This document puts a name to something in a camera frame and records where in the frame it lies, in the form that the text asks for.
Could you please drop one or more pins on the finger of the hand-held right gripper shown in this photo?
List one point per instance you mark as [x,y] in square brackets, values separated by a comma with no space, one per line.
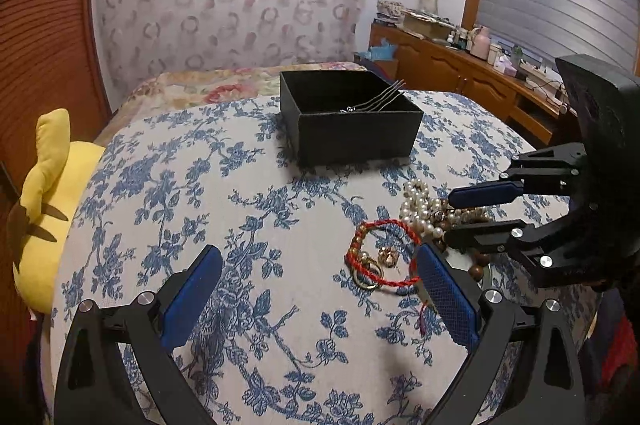
[485,194]
[490,237]

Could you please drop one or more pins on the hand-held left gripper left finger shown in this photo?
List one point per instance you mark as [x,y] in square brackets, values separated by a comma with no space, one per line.
[192,295]

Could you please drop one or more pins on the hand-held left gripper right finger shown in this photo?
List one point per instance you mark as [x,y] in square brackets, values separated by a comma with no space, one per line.
[447,300]

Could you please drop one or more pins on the black square box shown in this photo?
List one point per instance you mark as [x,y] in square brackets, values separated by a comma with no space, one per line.
[350,140]

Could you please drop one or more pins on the gold pendant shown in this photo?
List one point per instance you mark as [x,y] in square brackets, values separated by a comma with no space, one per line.
[387,258]

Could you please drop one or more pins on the blue floral blanket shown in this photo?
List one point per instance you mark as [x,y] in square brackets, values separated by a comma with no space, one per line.
[250,205]

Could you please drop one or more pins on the tissue box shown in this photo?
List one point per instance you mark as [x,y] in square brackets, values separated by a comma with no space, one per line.
[506,66]

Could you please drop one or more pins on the wooden cabinet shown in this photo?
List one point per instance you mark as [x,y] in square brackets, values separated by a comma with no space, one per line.
[450,65]

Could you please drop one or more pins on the silver forks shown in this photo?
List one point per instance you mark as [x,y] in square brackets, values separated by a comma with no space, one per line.
[385,97]

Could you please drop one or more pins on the pink bottle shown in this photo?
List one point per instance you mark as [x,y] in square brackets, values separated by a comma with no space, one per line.
[481,45]

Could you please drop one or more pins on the yellow plush toy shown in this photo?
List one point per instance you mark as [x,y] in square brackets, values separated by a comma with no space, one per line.
[55,185]

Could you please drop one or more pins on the blue plastic bag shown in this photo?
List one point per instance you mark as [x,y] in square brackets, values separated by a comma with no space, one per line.
[382,50]

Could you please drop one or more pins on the red cloth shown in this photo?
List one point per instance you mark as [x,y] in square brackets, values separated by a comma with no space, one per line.
[622,355]

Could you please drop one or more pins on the pink floral quilt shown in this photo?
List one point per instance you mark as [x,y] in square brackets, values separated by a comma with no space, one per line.
[200,87]

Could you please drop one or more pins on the circle patterned curtain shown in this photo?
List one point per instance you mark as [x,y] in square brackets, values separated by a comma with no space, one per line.
[225,5]

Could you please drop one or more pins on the brown ribbed wooden headboard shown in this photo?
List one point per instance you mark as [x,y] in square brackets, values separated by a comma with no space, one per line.
[45,30]

